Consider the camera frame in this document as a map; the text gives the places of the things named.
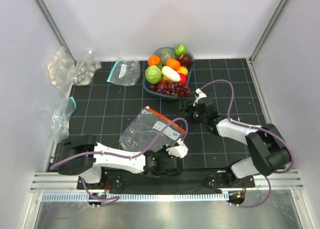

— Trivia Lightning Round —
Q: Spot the red apple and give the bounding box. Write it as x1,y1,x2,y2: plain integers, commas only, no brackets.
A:
178,73,188,85

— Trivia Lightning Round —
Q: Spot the bag of white pieces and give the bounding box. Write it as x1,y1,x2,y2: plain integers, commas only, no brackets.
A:
47,46,75,96
72,51,102,86

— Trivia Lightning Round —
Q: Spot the orange fruit left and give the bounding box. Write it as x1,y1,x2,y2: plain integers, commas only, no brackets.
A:
147,55,161,66

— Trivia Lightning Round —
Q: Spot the clear bag with blue zipper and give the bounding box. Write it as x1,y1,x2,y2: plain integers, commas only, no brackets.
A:
106,59,140,87

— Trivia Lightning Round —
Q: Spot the orange fruit centre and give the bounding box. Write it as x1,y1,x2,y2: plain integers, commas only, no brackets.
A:
165,58,181,71

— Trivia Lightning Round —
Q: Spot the grey green melon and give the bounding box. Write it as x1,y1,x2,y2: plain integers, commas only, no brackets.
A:
156,47,176,66

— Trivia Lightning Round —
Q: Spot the teal fruit bowl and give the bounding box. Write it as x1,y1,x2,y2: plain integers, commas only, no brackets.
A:
142,47,195,100

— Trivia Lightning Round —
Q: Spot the aluminium cable rail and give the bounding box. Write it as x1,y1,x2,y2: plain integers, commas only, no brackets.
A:
41,191,229,203

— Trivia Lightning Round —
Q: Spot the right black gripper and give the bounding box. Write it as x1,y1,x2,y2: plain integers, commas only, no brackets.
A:
174,101,207,125

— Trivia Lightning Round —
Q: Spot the orange fruit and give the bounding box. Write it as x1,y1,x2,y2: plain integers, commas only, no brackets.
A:
147,55,161,66
165,58,181,71

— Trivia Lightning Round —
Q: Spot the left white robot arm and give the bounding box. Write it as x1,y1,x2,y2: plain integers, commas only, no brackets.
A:
50,135,188,189

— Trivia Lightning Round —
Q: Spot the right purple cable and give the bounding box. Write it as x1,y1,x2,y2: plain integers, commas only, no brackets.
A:
199,79,297,173

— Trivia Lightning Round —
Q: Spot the clear bag with orange zipper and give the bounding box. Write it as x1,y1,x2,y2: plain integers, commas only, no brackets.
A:
119,106,186,152

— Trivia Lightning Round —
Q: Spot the crumpled clear bag blue zipper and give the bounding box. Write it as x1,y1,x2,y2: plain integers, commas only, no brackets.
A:
38,96,77,144

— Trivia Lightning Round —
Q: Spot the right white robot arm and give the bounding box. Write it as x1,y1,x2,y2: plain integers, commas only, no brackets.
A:
179,97,293,187

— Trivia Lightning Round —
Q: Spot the black grid mat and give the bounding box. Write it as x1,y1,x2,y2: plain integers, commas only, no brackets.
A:
69,58,266,169

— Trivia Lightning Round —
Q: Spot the yellow fruit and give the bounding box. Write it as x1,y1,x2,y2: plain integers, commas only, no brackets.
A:
177,66,189,76

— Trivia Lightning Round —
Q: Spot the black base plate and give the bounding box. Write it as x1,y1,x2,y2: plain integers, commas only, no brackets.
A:
86,168,256,195

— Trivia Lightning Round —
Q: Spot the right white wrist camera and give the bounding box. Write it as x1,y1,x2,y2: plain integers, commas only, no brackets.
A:
193,88,207,107

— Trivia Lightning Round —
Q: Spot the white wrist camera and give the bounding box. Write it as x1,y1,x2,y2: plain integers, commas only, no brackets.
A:
166,138,189,159
193,88,207,107

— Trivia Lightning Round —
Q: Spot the small green cabbage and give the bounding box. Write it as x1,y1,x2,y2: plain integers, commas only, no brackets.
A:
174,43,188,57

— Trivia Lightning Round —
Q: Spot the dark red plum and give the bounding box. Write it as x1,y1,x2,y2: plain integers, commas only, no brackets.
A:
178,53,194,68

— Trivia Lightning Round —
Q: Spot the large green cabbage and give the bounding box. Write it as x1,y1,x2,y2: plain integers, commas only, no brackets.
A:
145,65,162,84

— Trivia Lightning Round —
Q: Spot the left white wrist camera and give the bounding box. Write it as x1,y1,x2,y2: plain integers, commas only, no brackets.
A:
166,138,189,159

